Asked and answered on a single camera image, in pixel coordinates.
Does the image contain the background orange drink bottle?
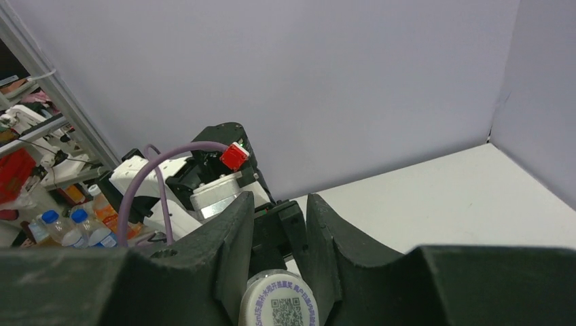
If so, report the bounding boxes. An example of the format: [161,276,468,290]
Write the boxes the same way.
[88,184,119,234]

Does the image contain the red background box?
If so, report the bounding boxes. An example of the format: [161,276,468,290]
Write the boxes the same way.
[1,148,36,204]

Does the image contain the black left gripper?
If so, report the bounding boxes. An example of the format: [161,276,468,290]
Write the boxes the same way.
[249,200,308,277]

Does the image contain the background water bottle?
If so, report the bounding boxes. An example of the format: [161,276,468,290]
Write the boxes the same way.
[71,209,118,248]
[39,210,88,249]

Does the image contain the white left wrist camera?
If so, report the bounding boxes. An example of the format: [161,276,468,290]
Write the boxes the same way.
[190,141,273,223]

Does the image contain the white QR code cap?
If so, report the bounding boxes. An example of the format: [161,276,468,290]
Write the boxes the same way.
[238,269,320,326]

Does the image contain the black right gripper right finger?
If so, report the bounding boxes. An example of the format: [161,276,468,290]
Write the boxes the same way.
[306,194,575,325]

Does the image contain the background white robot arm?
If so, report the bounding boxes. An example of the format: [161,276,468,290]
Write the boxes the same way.
[1,105,104,191]

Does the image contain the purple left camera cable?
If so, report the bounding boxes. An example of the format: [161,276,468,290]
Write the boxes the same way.
[117,141,230,249]

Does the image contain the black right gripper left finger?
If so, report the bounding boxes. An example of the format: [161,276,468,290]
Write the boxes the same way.
[1,192,255,325]

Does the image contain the aluminium frame post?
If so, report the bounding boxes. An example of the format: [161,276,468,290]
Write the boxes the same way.
[1,1,120,168]

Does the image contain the background water bottle right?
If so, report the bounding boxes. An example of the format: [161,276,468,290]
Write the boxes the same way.
[71,209,118,248]

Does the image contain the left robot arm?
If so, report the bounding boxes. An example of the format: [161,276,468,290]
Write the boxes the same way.
[96,122,308,275]

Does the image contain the background water bottle left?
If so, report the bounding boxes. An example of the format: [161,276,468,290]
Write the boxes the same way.
[39,210,88,249]

